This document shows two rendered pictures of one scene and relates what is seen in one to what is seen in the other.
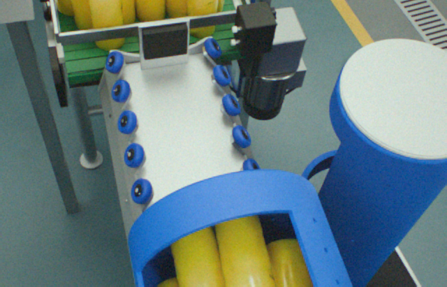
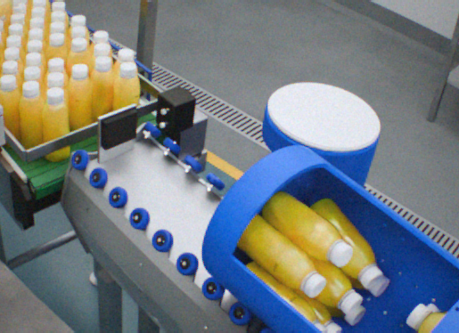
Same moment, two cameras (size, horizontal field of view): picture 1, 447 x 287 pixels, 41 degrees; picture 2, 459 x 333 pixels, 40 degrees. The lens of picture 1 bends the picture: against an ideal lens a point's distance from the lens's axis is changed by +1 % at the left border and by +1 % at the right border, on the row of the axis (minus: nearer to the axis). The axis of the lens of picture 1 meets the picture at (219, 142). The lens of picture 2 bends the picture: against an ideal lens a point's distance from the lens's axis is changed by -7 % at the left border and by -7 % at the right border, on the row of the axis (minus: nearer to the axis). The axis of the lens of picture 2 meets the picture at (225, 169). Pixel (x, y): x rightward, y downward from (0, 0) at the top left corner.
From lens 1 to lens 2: 58 cm
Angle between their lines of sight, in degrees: 25
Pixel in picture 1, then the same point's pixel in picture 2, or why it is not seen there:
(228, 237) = (282, 210)
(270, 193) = (307, 156)
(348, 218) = not seen: hidden behind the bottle
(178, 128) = (156, 195)
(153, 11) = (86, 120)
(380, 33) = (214, 144)
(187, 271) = (265, 243)
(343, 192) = not seen: hidden behind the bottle
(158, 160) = (155, 222)
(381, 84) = (300, 112)
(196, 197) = (261, 172)
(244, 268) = (308, 219)
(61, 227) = not seen: outside the picture
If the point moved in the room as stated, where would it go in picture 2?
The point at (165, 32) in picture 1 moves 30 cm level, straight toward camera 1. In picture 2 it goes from (121, 117) to (186, 204)
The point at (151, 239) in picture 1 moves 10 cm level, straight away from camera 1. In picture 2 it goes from (238, 217) to (203, 180)
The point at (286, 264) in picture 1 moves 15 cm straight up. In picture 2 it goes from (329, 214) to (349, 145)
